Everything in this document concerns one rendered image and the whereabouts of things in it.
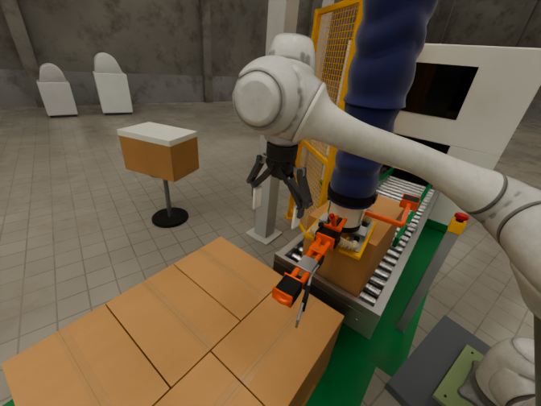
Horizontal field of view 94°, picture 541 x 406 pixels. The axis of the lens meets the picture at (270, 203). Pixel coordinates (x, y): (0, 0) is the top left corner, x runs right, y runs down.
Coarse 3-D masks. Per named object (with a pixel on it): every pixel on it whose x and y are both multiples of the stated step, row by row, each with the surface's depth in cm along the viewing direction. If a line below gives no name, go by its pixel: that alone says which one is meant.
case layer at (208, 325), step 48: (144, 288) 142; (192, 288) 145; (240, 288) 147; (96, 336) 117; (144, 336) 119; (192, 336) 121; (240, 336) 123; (288, 336) 125; (336, 336) 141; (48, 384) 99; (96, 384) 101; (144, 384) 102; (192, 384) 103; (240, 384) 105; (288, 384) 106
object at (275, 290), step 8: (280, 280) 86; (288, 280) 86; (296, 280) 86; (272, 288) 84; (280, 288) 83; (288, 288) 83; (296, 288) 83; (272, 296) 85; (288, 296) 81; (296, 296) 84; (288, 304) 82
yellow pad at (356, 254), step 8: (368, 224) 138; (376, 224) 140; (368, 232) 132; (352, 240) 126; (360, 240) 126; (368, 240) 128; (344, 248) 121; (360, 248) 121; (352, 256) 118; (360, 256) 117
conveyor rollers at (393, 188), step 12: (384, 180) 305; (396, 180) 306; (384, 192) 276; (396, 192) 283; (408, 192) 284; (420, 192) 285; (432, 192) 286; (420, 216) 242; (408, 228) 218; (300, 252) 182; (396, 252) 187; (384, 264) 175; (372, 276) 164; (384, 276) 167; (372, 288) 155; (372, 300) 148
